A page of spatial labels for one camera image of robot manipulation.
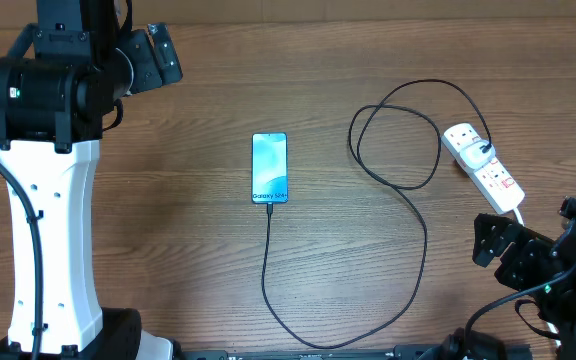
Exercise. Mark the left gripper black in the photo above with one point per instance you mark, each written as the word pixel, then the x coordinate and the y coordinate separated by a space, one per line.
pixel 139 46

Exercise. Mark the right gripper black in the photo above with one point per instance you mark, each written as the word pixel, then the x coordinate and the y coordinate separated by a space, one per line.
pixel 526 253

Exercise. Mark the Galaxy S24+ smartphone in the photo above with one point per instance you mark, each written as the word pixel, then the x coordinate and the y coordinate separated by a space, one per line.
pixel 269 181

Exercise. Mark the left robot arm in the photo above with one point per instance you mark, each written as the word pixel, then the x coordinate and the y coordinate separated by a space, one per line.
pixel 58 81

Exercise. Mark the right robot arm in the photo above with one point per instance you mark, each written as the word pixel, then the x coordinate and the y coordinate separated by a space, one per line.
pixel 554 299

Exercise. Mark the white charger plug adapter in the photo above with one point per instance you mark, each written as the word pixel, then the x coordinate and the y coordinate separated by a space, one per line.
pixel 477 155

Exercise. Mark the white power strip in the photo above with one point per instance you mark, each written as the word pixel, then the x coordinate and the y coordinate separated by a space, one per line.
pixel 493 180

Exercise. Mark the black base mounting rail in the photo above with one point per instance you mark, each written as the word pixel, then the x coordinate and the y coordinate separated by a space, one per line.
pixel 399 352

